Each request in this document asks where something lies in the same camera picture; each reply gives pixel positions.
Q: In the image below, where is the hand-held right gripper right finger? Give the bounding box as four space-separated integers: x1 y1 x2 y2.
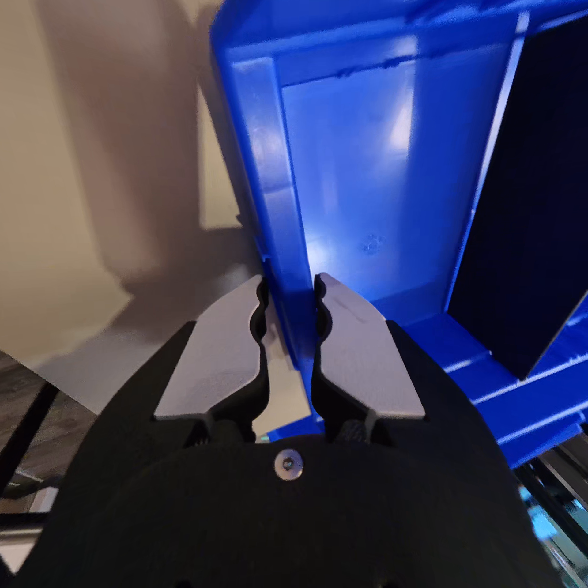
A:
311 272 426 422

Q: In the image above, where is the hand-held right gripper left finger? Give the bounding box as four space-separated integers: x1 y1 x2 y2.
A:
154 275 270 422

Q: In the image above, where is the blue plastic bin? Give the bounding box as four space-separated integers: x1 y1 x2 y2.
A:
209 0 588 469

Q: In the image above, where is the black desk leg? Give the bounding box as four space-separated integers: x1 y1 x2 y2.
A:
0 381 60 533

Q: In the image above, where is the black bin divider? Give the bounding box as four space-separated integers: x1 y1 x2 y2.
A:
448 14 588 382

